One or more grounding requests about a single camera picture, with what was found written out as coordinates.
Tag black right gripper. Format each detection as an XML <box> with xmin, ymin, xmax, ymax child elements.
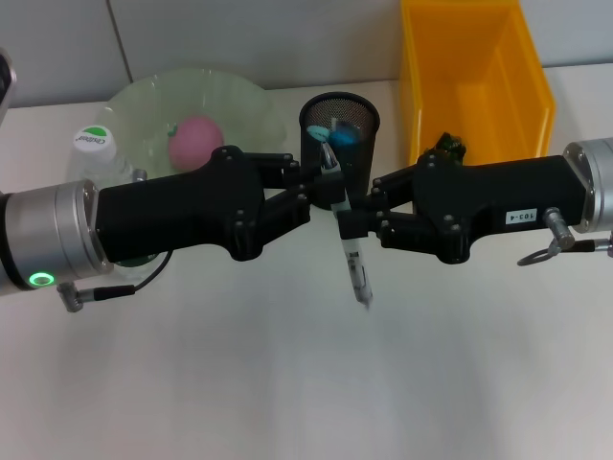
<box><xmin>337</xmin><ymin>151</ymin><xmax>594</xmax><ymax>265</ymax></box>

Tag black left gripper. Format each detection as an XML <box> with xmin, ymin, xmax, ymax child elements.
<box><xmin>95</xmin><ymin>146</ymin><xmax>349</xmax><ymax>263</ymax></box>

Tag grey white ballpoint pen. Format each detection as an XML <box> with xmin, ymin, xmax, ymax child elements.
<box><xmin>319</xmin><ymin>143</ymin><xmax>375</xmax><ymax>311</ymax></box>

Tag blue scissors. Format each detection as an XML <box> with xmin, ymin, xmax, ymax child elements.
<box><xmin>306</xmin><ymin>125</ymin><xmax>361</xmax><ymax>150</ymax></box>

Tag clear plastic ruler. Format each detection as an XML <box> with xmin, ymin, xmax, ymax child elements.
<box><xmin>329</xmin><ymin>116</ymin><xmax>364</xmax><ymax>135</ymax></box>

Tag green plastic wrapper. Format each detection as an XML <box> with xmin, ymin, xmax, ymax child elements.
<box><xmin>427</xmin><ymin>131</ymin><xmax>468</xmax><ymax>159</ymax></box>

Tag pink toy peach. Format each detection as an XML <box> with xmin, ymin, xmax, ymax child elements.
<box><xmin>167</xmin><ymin>114</ymin><xmax>225</xmax><ymax>173</ymax></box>

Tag clear green-label water bottle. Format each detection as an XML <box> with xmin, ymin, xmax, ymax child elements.
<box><xmin>69</xmin><ymin>124</ymin><xmax>168</xmax><ymax>284</ymax></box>

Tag black mesh pen holder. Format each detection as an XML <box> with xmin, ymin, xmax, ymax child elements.
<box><xmin>298</xmin><ymin>91</ymin><xmax>380</xmax><ymax>208</ymax></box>

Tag green glass fruit plate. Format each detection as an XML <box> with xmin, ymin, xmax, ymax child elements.
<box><xmin>102</xmin><ymin>66</ymin><xmax>289</xmax><ymax>186</ymax></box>

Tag yellow plastic bin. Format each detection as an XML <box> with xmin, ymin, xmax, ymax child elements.
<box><xmin>399</xmin><ymin>0</ymin><xmax>557</xmax><ymax>168</ymax></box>

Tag right gripper plug and cable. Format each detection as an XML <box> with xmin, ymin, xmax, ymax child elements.
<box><xmin>516</xmin><ymin>206</ymin><xmax>613</xmax><ymax>267</ymax></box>

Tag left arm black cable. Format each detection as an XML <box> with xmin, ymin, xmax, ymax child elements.
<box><xmin>57</xmin><ymin>248</ymin><xmax>173</xmax><ymax>315</ymax></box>

